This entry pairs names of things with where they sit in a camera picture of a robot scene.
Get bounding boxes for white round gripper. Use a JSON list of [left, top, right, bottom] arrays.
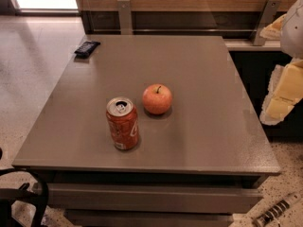
[[259, 0, 303, 126]]

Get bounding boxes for red coke can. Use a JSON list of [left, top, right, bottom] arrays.
[[106, 96, 139, 150]]

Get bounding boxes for dark blue rxbar wrapper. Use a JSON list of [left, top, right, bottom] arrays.
[[75, 41, 100, 58]]

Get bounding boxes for red apple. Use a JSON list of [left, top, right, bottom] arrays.
[[142, 84, 172, 114]]

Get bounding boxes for striped cylindrical tool on floor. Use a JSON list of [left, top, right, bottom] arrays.
[[253, 192, 301, 227]]

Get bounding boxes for grey table drawer front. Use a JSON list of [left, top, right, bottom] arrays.
[[48, 183, 262, 214]]

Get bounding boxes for black chair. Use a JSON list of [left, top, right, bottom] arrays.
[[0, 147, 50, 227]]

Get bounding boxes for right metal bracket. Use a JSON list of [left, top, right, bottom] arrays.
[[251, 0, 281, 46]]

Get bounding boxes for metal bracket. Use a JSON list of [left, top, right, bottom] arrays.
[[251, 0, 281, 46], [117, 0, 133, 35]]

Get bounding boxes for left metal bracket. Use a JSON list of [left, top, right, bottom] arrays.
[[117, 0, 133, 35]]

